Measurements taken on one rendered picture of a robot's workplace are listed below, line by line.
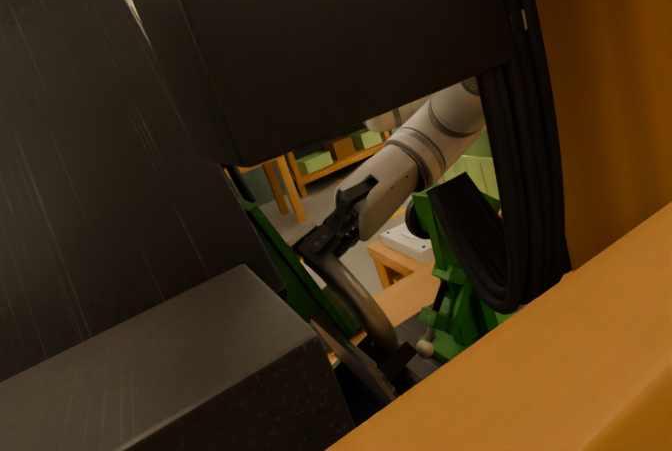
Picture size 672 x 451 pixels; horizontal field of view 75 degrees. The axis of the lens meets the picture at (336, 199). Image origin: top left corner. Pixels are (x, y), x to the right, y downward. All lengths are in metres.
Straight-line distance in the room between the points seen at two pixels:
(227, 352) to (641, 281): 0.22
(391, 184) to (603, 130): 0.27
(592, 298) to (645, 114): 0.13
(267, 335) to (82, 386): 0.13
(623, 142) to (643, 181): 0.02
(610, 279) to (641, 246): 0.03
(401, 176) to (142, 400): 0.35
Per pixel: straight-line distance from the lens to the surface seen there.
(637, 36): 0.27
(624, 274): 0.19
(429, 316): 0.70
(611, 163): 0.30
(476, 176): 1.62
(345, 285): 0.49
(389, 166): 0.52
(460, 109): 0.52
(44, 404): 0.36
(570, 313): 0.17
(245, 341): 0.29
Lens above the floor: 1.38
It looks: 15 degrees down
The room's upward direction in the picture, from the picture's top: 19 degrees counter-clockwise
